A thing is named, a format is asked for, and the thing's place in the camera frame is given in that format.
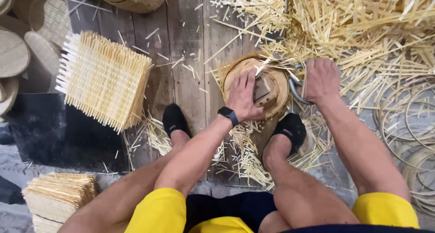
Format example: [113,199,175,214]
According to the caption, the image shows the person's right hand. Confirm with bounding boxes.
[300,58,342,105]

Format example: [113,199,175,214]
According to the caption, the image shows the stack of square woven mats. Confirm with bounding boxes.
[55,31,154,134]

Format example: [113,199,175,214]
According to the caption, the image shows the black smartwatch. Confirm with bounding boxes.
[217,106,240,128]

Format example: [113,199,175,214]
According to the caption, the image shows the person's left leg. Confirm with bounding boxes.
[57,130,192,233]

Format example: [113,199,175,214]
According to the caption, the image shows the heap of round woven lids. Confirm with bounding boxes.
[0,0,73,122]

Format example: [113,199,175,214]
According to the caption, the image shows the yellow shirt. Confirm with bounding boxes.
[124,187,421,233]

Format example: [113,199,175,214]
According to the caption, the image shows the person's left hand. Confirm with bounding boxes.
[226,69,266,121]

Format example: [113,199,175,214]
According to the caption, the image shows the dark blue shorts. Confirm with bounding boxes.
[184,191,435,233]

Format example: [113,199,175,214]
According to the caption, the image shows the black plastic sheet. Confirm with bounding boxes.
[6,92,130,174]

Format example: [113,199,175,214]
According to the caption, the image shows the person's right leg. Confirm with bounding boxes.
[258,134,361,233]

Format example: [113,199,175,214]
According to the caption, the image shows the round woven bamboo disc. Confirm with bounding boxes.
[222,56,290,121]

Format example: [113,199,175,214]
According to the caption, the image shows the metal shears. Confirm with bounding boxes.
[288,60,314,106]

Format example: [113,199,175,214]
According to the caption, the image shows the pile of thin bamboo hoops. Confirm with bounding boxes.
[371,76,435,217]

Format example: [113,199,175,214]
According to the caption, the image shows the heap of bamboo strip cuttings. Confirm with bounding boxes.
[122,0,435,191]

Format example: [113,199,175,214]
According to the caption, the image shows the person's leg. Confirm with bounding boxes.
[57,130,192,233]
[258,134,361,233]

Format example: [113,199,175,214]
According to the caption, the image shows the pile of fringed woven mats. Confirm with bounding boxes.
[21,172,98,233]

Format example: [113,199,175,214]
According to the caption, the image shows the small wooden block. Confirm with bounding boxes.
[252,72,280,108]

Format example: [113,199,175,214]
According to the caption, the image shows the black sock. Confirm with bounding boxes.
[162,103,193,139]
[272,113,307,156]

